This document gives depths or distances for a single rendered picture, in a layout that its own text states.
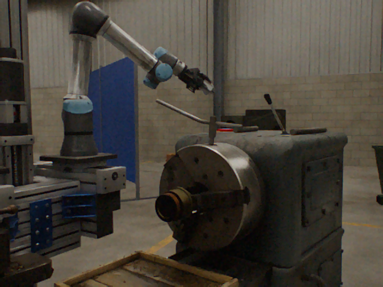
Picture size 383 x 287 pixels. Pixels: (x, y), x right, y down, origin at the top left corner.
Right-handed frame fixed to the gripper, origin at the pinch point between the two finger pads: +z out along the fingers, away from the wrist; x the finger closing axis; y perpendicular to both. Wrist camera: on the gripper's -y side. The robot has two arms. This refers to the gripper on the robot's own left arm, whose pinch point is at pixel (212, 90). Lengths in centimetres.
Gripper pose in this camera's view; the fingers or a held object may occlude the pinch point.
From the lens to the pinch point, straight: 199.5
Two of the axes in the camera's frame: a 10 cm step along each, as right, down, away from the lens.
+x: 6.0, -5.7, -5.6
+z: 7.9, 5.1, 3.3
